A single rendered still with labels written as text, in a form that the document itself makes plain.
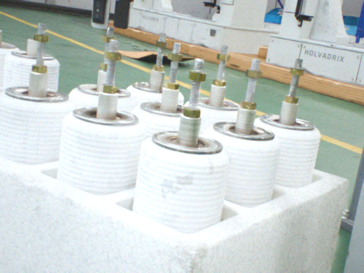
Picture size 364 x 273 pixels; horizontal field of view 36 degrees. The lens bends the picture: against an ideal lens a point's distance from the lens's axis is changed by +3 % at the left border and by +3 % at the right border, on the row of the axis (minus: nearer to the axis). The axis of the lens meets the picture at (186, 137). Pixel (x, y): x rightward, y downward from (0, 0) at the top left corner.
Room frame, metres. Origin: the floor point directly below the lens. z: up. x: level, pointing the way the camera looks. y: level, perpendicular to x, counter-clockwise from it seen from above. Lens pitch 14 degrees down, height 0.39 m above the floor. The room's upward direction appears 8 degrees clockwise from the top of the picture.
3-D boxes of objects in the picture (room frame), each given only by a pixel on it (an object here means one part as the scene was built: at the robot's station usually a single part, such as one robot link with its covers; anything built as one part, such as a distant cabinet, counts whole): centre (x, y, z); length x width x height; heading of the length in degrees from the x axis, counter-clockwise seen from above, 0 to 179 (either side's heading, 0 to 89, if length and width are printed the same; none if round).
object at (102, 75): (0.80, 0.13, 0.26); 0.02 x 0.02 x 0.03
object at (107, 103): (0.63, 0.10, 0.26); 0.02 x 0.02 x 0.03
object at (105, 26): (0.76, 0.14, 0.36); 0.02 x 0.01 x 0.04; 74
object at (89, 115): (0.63, 0.10, 0.25); 0.08 x 0.08 x 0.01
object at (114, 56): (0.63, 0.10, 0.32); 0.02 x 0.02 x 0.01; 25
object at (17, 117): (0.70, 0.19, 0.16); 0.10 x 0.10 x 0.18
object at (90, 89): (0.80, 0.13, 0.25); 0.08 x 0.08 x 0.01
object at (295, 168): (0.76, -0.13, 0.16); 0.10 x 0.10 x 0.18
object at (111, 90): (0.63, 0.10, 0.29); 0.02 x 0.02 x 0.01; 25
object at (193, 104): (0.57, 0.00, 0.30); 0.01 x 0.01 x 0.08; 67
